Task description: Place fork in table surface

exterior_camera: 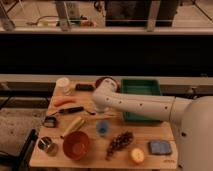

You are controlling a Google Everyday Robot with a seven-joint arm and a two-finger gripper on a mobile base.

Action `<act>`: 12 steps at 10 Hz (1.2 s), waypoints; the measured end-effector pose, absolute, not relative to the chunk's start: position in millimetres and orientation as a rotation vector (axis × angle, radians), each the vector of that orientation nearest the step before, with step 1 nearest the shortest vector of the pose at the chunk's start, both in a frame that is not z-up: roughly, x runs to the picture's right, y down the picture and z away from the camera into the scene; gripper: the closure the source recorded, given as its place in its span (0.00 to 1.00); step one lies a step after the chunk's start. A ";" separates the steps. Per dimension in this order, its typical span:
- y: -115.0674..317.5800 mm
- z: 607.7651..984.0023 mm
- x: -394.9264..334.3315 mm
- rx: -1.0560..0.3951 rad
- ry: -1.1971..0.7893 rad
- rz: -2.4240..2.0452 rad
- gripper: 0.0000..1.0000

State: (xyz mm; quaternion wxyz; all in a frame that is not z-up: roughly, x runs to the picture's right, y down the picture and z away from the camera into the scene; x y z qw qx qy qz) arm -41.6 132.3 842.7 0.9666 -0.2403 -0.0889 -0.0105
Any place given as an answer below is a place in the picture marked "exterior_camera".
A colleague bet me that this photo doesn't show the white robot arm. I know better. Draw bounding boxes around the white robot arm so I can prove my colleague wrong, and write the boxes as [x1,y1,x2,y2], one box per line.
[92,77,213,171]

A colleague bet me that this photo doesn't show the dark red plate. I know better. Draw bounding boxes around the dark red plate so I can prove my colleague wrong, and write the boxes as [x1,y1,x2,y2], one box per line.
[95,76,118,88]

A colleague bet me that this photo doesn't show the black rectangular block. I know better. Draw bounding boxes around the black rectangular block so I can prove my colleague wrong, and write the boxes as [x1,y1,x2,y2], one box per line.
[75,84,94,91]

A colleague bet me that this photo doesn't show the green plastic tray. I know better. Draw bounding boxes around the green plastic tray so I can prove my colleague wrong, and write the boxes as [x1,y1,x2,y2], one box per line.
[120,79,162,123]

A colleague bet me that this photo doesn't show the blue plastic cup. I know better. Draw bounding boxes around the blue plastic cup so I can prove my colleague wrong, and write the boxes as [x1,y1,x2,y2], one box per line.
[96,120,109,136]

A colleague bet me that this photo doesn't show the yellow corn cob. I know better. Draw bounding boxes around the yellow corn cob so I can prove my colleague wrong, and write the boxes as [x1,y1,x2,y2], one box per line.
[60,117,85,138]

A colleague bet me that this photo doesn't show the orange carrot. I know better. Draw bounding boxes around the orange carrot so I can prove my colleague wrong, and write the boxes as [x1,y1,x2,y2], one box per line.
[54,99,76,107]

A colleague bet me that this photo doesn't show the purple grape bunch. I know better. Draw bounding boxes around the purple grape bunch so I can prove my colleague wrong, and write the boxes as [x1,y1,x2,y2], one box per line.
[105,131,134,160]

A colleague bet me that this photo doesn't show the orange brown bowl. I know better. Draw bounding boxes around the orange brown bowl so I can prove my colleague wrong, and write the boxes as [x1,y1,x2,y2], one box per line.
[63,131,90,161]

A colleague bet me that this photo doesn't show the halved apple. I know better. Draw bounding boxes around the halved apple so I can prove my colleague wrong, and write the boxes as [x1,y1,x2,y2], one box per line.
[130,148,145,164]

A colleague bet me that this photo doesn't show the blue sponge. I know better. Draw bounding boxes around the blue sponge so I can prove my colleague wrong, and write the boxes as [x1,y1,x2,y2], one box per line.
[148,140,172,155]

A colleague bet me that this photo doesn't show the silver metal cup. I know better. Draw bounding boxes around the silver metal cup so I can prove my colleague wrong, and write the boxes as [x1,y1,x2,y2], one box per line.
[38,136,58,156]

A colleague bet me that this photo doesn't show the black handled fork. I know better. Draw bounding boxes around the black handled fork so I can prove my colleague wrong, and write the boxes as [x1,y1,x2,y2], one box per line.
[48,106,84,117]

